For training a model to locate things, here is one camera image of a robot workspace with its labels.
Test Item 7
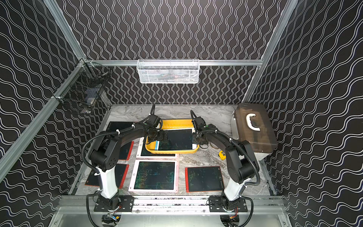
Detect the white writing tablet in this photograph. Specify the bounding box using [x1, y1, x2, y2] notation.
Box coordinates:
[136, 137, 179, 160]
[128, 159, 179, 193]

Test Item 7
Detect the red writing tablet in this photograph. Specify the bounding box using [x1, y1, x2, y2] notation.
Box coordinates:
[118, 141, 134, 160]
[106, 121, 133, 132]
[85, 164, 129, 189]
[185, 166, 225, 193]

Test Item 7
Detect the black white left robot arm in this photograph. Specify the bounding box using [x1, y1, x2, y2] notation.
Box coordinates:
[82, 104, 167, 211]

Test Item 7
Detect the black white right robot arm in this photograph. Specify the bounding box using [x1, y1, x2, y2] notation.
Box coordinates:
[191, 111, 261, 211]

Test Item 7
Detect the yellow plastic storage tray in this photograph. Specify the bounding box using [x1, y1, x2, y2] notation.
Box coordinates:
[145, 119, 199, 154]

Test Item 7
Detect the yellow tape measure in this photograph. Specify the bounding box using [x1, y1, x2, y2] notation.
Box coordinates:
[218, 151, 226, 160]

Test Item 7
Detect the white toolbox brown lid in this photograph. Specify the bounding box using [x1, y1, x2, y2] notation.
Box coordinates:
[231, 103, 278, 161]

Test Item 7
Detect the white wire mesh basket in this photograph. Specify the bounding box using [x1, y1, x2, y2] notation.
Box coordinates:
[136, 59, 200, 84]

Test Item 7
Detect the black wire mesh basket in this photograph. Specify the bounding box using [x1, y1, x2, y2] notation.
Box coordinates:
[55, 62, 112, 115]

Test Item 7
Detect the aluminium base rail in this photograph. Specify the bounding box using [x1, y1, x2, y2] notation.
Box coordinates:
[57, 195, 285, 215]

